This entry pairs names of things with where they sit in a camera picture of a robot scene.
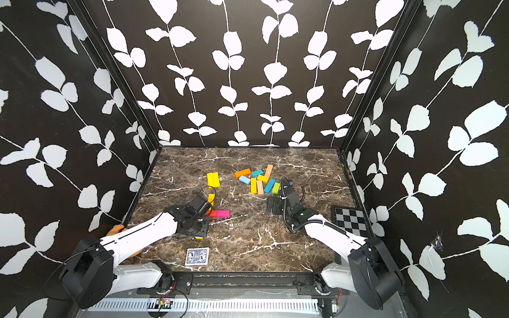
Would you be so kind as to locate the teal short block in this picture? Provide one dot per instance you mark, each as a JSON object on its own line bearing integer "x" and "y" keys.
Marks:
{"x": 257, "y": 173}

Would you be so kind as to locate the orange long block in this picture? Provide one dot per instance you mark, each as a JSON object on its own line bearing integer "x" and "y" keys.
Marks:
{"x": 245, "y": 172}

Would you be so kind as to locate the yellow long block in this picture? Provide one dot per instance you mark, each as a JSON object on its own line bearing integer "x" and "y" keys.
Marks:
{"x": 211, "y": 198}

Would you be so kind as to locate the cyan long block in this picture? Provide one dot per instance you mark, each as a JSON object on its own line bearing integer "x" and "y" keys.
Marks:
{"x": 269, "y": 186}

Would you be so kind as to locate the white perforated rail strip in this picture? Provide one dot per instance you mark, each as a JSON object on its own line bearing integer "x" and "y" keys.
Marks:
{"x": 149, "y": 305}

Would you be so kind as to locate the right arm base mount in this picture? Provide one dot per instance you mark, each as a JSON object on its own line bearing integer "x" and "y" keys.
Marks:
{"x": 312, "y": 284}

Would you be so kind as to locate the light blue short block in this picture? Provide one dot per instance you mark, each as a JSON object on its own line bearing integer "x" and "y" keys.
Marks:
{"x": 245, "y": 180}

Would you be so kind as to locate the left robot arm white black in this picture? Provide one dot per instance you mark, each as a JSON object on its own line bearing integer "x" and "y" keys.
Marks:
{"x": 95, "y": 270}

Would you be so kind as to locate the amber short block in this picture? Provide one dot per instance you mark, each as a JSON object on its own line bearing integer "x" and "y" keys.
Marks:
{"x": 263, "y": 178}

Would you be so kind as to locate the lime green short block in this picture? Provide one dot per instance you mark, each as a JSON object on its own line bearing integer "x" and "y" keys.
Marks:
{"x": 276, "y": 188}

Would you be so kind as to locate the natural wood long block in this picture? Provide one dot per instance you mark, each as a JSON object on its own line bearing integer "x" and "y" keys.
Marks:
{"x": 269, "y": 170}

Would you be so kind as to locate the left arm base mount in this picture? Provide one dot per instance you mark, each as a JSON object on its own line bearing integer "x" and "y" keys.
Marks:
{"x": 181, "y": 281}

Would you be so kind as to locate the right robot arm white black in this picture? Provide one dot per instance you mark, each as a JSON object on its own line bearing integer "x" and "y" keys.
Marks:
{"x": 370, "y": 270}

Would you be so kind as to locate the orange plush toy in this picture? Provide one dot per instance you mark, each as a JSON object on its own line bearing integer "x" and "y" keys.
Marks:
{"x": 118, "y": 229}

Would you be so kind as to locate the amber long block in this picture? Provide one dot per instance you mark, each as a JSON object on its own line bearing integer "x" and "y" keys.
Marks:
{"x": 254, "y": 186}

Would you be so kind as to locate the black white checkerboard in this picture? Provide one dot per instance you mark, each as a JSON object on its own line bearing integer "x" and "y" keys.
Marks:
{"x": 350, "y": 219}

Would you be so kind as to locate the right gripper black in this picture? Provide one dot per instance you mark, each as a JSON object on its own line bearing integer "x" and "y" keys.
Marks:
{"x": 278, "y": 201}

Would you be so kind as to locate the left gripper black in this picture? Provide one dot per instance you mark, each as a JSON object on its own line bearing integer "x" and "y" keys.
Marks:
{"x": 204, "y": 232}

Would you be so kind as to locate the magenta block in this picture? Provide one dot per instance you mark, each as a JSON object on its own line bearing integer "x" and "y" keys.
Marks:
{"x": 223, "y": 213}

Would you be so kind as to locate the tan wood long block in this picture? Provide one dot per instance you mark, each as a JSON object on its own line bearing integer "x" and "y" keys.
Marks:
{"x": 260, "y": 189}

